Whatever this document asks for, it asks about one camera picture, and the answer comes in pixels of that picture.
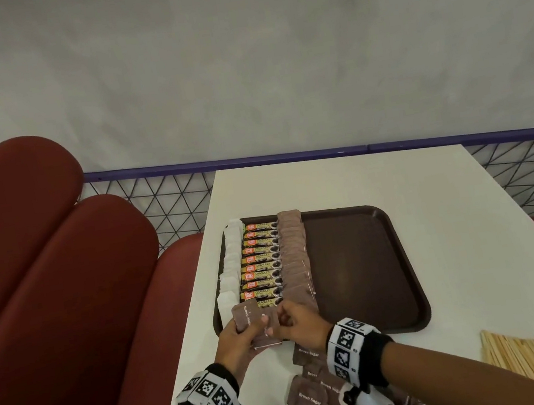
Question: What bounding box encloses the brown plastic tray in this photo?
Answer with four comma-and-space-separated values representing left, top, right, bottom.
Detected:
199, 193, 435, 362

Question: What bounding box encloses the handful of brown sugar packets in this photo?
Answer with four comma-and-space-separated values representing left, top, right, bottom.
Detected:
230, 294, 284, 353

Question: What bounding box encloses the person's left hand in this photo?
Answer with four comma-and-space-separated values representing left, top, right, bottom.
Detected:
208, 307, 294, 390

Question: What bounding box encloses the purple wire fence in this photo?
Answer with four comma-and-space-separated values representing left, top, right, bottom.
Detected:
77, 105, 534, 301

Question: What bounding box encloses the marker wristband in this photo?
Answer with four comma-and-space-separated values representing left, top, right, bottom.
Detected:
320, 311, 400, 396
163, 359, 243, 405

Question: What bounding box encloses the person's right hand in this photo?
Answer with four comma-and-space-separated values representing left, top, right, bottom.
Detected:
274, 293, 337, 354

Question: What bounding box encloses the row of white tea bags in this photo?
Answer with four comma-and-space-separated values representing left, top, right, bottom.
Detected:
205, 217, 260, 320

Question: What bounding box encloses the person's right forearm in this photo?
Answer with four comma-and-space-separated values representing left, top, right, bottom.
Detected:
377, 320, 534, 405

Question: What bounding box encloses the white tea bag green tag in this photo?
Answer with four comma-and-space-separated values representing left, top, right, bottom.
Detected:
222, 217, 247, 236

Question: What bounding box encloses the right marker wristband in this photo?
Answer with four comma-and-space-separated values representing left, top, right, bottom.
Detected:
320, 311, 400, 396

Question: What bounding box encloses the row of gold coffee sachets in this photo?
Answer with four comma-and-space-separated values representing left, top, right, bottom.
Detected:
229, 218, 291, 312

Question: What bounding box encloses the pile of brown sugar packets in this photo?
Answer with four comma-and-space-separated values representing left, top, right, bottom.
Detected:
277, 320, 443, 405

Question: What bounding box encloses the row of brown sugar packets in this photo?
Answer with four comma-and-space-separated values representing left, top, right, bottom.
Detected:
271, 208, 320, 318

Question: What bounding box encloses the left marker wristband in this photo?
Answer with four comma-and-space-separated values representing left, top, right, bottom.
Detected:
163, 359, 243, 405

